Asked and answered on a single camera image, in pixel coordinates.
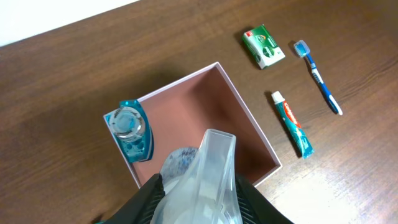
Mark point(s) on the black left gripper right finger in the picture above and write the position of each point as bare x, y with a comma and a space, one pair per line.
254, 207

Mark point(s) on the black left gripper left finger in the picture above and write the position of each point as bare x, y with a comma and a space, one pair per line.
141, 207

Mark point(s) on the clear purple spray bottle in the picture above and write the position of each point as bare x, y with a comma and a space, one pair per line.
206, 193

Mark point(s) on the blue mouthwash bottle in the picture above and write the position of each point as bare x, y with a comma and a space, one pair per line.
130, 128

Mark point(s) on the green soap box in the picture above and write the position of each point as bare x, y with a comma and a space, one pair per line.
263, 47

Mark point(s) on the green red toothpaste tube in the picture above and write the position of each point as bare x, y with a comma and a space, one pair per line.
292, 124

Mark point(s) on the pink cardboard box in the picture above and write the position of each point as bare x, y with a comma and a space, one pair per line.
180, 113

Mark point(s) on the blue white toothbrush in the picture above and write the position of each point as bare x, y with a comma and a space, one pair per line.
303, 51

